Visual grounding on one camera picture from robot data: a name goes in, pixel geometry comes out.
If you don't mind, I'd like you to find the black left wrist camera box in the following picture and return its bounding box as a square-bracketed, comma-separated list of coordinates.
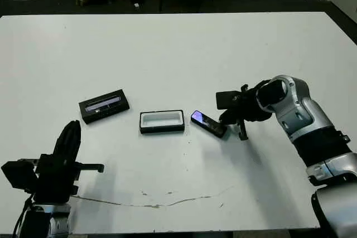
[1, 160, 39, 192]

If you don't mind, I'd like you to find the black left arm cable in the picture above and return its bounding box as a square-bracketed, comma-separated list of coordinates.
[12, 195, 36, 235]

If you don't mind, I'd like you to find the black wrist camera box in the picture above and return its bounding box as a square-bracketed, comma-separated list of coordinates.
[215, 90, 243, 110]
[1, 160, 39, 192]

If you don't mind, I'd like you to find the black box base white lining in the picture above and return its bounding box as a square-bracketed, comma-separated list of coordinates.
[138, 109, 185, 135]

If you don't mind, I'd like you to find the black box lid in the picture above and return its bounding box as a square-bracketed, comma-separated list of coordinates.
[78, 89, 130, 125]

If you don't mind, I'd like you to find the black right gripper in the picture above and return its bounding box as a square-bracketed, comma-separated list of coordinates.
[219, 80, 273, 142]

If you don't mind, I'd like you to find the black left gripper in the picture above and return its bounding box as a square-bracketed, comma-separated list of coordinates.
[18, 120, 105, 204]

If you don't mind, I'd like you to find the black handheld camera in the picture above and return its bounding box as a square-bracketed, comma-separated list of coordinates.
[190, 110, 227, 138]

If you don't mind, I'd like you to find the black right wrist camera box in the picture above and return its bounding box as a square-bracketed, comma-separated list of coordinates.
[215, 90, 243, 110]

